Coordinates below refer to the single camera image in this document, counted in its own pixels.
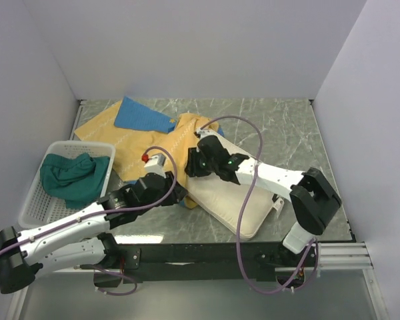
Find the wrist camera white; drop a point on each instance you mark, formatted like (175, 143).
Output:
(154, 164)
(203, 133)

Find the white plastic basket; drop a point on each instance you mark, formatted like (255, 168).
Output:
(40, 208)

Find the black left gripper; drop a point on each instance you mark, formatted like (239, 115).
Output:
(179, 194)

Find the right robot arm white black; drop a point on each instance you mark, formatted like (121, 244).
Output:
(314, 200)

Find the cream pillow with bear print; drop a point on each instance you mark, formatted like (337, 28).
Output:
(223, 201)

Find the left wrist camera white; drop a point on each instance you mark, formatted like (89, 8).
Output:
(154, 164)

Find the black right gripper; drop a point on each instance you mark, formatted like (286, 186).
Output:
(192, 168)

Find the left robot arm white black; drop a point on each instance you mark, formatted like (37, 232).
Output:
(84, 237)

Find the black base beam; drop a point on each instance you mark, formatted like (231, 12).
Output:
(199, 261)

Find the blue and yellow pillowcase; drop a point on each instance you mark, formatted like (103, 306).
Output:
(132, 128)

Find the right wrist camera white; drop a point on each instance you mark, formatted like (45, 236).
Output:
(203, 133)

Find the green cloth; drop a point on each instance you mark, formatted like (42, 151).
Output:
(77, 181)

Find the aluminium rail frame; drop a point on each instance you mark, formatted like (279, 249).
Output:
(343, 286)

